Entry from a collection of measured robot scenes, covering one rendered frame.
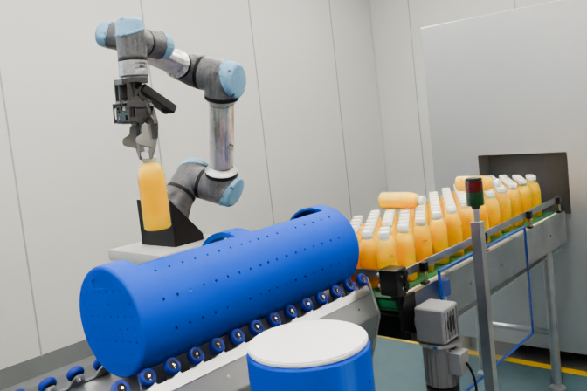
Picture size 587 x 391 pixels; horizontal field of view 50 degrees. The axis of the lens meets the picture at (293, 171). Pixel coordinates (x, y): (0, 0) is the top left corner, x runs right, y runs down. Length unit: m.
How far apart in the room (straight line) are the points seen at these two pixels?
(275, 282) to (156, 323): 0.41
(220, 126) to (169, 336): 0.82
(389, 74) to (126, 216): 3.51
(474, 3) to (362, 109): 1.57
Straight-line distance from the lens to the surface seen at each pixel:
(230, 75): 2.06
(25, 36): 4.68
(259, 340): 1.53
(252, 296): 1.78
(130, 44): 1.69
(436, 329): 2.23
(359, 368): 1.43
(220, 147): 2.19
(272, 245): 1.87
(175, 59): 2.06
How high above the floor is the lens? 1.54
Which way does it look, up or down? 5 degrees down
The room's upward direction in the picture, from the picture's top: 6 degrees counter-clockwise
